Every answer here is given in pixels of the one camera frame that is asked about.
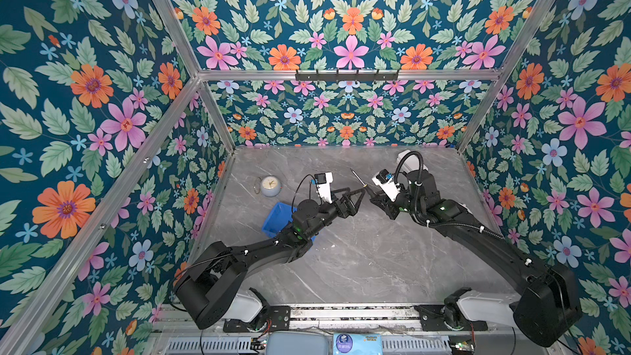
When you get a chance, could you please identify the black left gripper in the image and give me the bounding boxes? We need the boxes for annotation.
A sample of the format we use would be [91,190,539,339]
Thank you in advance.
[306,184,364,239]

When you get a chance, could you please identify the black yellow screwdriver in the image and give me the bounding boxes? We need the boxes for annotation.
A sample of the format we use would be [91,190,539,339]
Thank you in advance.
[349,169,371,192]

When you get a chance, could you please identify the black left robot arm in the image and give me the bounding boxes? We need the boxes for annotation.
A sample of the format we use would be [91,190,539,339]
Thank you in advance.
[174,188,366,330]

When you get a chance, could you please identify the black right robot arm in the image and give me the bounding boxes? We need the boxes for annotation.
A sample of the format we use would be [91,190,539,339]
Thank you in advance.
[369,169,583,347]

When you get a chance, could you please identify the blue plastic bin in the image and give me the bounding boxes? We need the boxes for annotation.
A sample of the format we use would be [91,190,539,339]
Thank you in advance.
[261,200,318,242]

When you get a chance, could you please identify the white rectangular box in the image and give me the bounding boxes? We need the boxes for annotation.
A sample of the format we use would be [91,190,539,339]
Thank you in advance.
[397,150,411,163]

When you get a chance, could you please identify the small round white clock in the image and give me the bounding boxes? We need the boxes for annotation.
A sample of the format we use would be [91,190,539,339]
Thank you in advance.
[255,176,283,197]

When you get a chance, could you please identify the blue tissue pack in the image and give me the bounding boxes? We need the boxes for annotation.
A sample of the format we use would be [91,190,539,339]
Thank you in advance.
[332,333,384,355]

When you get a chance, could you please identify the grey pouch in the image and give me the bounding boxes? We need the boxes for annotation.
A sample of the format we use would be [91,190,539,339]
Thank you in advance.
[266,331,330,355]

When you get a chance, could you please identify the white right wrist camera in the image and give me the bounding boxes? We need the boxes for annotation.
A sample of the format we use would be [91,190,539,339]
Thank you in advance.
[372,169,399,202]

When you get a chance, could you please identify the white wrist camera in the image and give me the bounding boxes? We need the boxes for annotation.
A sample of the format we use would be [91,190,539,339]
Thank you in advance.
[372,169,399,202]
[313,172,333,203]

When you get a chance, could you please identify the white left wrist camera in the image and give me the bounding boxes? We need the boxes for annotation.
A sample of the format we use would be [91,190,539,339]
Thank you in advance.
[313,172,333,203]

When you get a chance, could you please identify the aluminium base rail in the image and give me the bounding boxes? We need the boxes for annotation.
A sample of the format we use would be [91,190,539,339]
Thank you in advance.
[152,302,558,336]

